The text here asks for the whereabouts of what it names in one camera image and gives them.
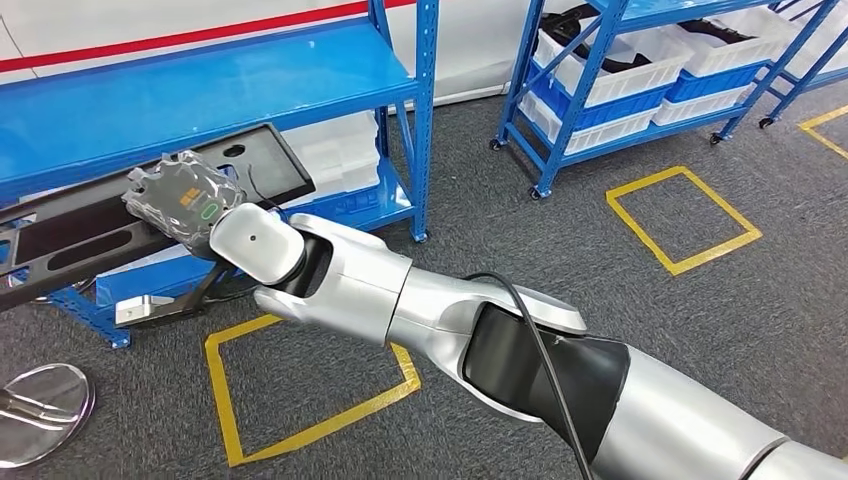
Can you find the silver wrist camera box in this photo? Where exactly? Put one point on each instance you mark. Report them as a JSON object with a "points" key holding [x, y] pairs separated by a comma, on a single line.
{"points": [[142, 310]]}

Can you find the blue steel shelf rack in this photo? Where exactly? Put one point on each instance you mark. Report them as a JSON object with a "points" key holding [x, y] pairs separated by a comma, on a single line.
{"points": [[265, 73]]}

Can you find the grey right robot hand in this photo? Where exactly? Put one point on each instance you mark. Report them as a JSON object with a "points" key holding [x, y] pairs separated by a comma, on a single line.
{"points": [[179, 199]]}

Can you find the long black plastic frame part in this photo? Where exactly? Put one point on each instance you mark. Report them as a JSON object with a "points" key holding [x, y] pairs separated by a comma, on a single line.
{"points": [[278, 159]]}

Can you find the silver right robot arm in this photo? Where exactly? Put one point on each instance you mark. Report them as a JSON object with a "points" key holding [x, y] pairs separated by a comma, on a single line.
{"points": [[371, 285]]}

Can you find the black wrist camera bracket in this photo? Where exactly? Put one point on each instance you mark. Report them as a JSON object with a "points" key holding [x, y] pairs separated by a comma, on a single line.
{"points": [[199, 291]]}

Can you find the chrome round stool base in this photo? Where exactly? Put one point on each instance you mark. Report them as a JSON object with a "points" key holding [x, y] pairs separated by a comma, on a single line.
{"points": [[43, 414]]}

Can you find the black part in bin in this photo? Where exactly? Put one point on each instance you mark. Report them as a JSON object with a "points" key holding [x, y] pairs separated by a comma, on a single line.
{"points": [[705, 32], [576, 26]]}

